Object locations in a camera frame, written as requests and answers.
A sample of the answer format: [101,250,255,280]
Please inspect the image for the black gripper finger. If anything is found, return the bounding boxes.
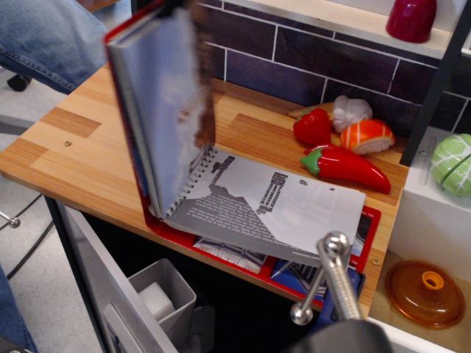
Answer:
[157,0,188,18]

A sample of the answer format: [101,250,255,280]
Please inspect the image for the red spiral-bound guide book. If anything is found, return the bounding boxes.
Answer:
[104,0,380,308]

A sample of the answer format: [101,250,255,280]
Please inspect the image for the grey open cabinet door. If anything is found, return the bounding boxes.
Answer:
[57,202,176,352]

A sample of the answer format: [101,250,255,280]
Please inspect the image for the blue jeans leg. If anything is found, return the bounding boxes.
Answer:
[1,0,107,94]

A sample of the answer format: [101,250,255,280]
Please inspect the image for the black chair caster wheel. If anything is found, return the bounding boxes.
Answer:
[7,74,32,92]

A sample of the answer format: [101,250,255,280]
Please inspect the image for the red toy strawberry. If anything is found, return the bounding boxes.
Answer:
[293,108,331,146]

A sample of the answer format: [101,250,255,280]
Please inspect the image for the light wooden shelf board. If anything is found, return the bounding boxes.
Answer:
[233,0,451,59]

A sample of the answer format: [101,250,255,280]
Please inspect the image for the white toy garlic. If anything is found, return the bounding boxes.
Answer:
[333,96,373,133]

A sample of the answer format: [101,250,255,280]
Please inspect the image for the red toy chili pepper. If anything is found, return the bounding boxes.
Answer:
[300,145,392,194]

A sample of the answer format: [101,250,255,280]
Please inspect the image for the orange salmon sushi toy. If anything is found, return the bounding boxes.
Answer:
[340,119,396,155]

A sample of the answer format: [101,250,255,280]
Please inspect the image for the magenta cup on shelf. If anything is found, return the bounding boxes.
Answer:
[386,0,437,43]

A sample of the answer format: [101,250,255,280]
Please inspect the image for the white block in bin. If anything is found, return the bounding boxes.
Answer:
[138,282,175,321]

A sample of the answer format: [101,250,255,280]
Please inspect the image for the grey plastic bin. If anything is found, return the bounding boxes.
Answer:
[129,259,196,348]

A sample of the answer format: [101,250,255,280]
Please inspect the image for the green toy cabbage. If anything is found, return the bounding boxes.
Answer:
[431,134,470,197]

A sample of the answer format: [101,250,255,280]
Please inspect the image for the orange transparent pot lid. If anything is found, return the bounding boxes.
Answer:
[386,261,466,329]

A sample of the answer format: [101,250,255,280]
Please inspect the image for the black shelf post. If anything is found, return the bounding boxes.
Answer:
[400,1,470,167]

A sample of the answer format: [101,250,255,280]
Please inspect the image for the metal clamp screw handle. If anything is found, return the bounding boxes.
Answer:
[290,231,364,326]

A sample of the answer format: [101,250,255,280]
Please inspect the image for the black floor cable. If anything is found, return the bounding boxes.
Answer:
[0,193,55,280]

